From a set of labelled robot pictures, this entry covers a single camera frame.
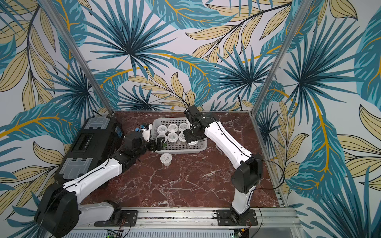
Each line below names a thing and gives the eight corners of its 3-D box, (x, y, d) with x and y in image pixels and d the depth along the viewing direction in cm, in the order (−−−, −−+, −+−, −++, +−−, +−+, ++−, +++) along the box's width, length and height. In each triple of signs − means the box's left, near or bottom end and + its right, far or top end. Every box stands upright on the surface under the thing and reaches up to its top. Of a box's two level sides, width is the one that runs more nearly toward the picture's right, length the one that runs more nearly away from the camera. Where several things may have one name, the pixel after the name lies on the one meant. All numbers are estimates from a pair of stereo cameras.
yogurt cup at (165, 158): (160, 166, 92) (159, 162, 88) (162, 156, 96) (160, 152, 92) (171, 166, 92) (170, 162, 88) (172, 157, 96) (171, 153, 92)
